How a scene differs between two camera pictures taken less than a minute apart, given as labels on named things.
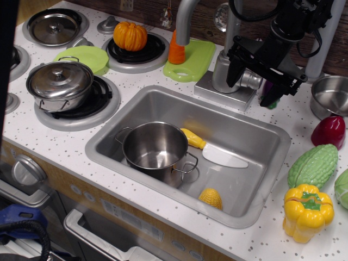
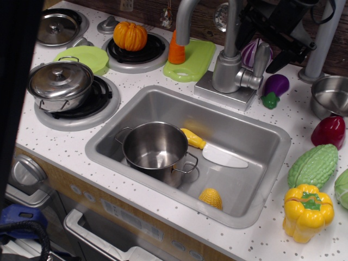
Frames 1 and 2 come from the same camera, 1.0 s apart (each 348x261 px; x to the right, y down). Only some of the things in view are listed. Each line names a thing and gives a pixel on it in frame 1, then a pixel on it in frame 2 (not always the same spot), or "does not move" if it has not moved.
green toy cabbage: [341, 188] does not move
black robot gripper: [272, 57] to [280, 20]
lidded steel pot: [57, 86] does not move
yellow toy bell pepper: [307, 211] does not move
